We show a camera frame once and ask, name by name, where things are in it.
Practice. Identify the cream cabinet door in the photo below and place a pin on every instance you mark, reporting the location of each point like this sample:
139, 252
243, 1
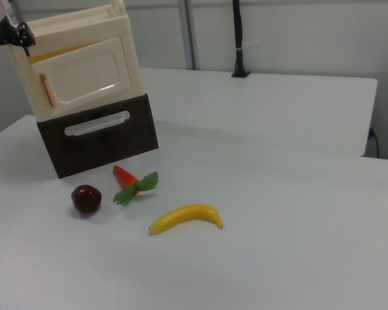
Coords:
84, 77

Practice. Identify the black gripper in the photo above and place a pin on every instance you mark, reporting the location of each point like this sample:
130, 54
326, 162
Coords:
1, 34

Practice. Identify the black clamped pole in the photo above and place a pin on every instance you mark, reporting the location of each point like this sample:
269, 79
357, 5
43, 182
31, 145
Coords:
238, 32

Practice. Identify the cream plastic toy cabinet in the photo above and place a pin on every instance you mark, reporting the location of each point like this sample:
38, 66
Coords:
84, 26

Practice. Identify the dark red toy apple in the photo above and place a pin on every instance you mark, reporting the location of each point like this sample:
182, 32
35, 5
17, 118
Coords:
86, 199

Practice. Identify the orange toy carrot with leaves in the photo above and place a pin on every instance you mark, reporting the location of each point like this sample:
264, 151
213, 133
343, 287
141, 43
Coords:
124, 176

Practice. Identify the yellow toy banana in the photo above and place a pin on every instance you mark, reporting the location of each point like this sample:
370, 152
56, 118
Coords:
181, 215

